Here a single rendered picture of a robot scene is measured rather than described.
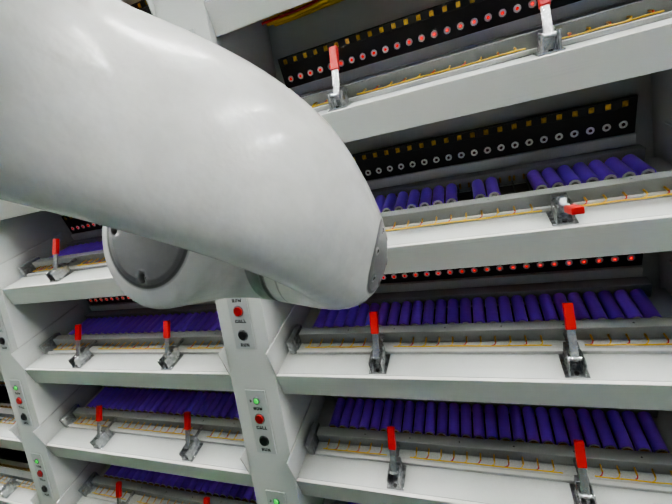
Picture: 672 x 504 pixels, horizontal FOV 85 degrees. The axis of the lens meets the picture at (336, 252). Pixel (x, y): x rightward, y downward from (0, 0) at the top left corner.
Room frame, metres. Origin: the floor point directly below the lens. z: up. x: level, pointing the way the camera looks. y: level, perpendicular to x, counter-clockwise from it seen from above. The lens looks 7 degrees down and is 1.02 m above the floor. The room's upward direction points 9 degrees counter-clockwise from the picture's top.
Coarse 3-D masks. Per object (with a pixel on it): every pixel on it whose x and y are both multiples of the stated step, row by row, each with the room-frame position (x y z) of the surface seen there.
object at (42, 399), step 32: (0, 224) 0.89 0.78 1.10; (32, 224) 0.95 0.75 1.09; (64, 224) 1.02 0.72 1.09; (0, 256) 0.87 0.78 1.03; (32, 320) 0.90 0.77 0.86; (0, 352) 0.88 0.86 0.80; (32, 384) 0.86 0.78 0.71; (64, 384) 0.93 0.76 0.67; (32, 416) 0.86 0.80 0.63; (32, 448) 0.88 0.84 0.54; (64, 480) 0.87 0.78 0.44
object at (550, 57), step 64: (512, 0) 0.59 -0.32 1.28; (576, 0) 0.57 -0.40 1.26; (640, 0) 0.46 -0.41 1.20; (320, 64) 0.71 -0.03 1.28; (384, 64) 0.67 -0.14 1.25; (448, 64) 0.54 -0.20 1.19; (512, 64) 0.45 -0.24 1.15; (576, 64) 0.43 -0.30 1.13; (640, 64) 0.42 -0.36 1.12; (384, 128) 0.52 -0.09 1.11
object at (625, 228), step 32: (480, 160) 0.62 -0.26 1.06; (512, 160) 0.60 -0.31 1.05; (448, 224) 0.53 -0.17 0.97; (480, 224) 0.50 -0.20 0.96; (512, 224) 0.48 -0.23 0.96; (544, 224) 0.46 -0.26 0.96; (576, 224) 0.44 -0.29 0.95; (608, 224) 0.42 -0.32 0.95; (640, 224) 0.41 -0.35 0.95; (416, 256) 0.51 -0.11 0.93; (448, 256) 0.49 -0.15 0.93; (480, 256) 0.48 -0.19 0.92; (512, 256) 0.47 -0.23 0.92; (544, 256) 0.46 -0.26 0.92; (576, 256) 0.44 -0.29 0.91
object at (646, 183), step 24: (528, 192) 0.50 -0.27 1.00; (552, 192) 0.48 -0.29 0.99; (576, 192) 0.47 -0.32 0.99; (600, 192) 0.46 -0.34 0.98; (624, 192) 0.45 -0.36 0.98; (648, 192) 0.45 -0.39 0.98; (384, 216) 0.56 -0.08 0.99; (408, 216) 0.55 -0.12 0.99; (432, 216) 0.54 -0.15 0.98; (456, 216) 0.53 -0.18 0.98
